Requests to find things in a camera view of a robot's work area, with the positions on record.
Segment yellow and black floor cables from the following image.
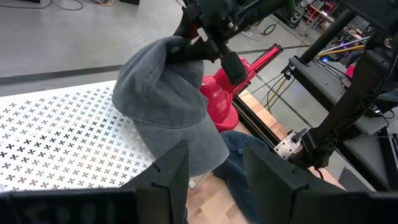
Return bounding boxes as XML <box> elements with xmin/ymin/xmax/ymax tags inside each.
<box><xmin>250</xmin><ymin>73</ymin><xmax>296</xmax><ymax>113</ymax></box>

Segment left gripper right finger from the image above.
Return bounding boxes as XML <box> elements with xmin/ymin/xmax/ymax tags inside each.
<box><xmin>243</xmin><ymin>141</ymin><xmax>371</xmax><ymax>224</ymax></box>

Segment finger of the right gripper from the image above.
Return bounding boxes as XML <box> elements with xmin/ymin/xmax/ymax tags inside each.
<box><xmin>167</xmin><ymin>50</ymin><xmax>220</xmax><ymax>64</ymax></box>
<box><xmin>166</xmin><ymin>36</ymin><xmax>217</xmax><ymax>55</ymax></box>

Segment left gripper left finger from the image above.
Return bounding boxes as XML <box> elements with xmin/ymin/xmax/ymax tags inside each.
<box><xmin>121</xmin><ymin>139</ymin><xmax>190</xmax><ymax>224</ymax></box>

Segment dark blue baseball cap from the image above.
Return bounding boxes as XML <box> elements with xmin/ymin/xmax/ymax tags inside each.
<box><xmin>212</xmin><ymin>130</ymin><xmax>276</xmax><ymax>224</ymax></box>

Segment grey baseball cap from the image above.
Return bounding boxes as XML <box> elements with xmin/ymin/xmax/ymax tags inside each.
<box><xmin>111</xmin><ymin>35</ymin><xmax>230</xmax><ymax>177</ymax></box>

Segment red desk lamp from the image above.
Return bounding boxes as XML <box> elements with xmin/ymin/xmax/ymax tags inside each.
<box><xmin>200</xmin><ymin>43</ymin><xmax>284</xmax><ymax>134</ymax></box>

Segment white perforated metal shelf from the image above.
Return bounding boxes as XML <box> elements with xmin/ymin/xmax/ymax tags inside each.
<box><xmin>0</xmin><ymin>80</ymin><xmax>215</xmax><ymax>192</ymax></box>

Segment black pole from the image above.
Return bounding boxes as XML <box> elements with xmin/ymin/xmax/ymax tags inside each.
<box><xmin>299</xmin><ymin>8</ymin><xmax>356</xmax><ymax>65</ymax></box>

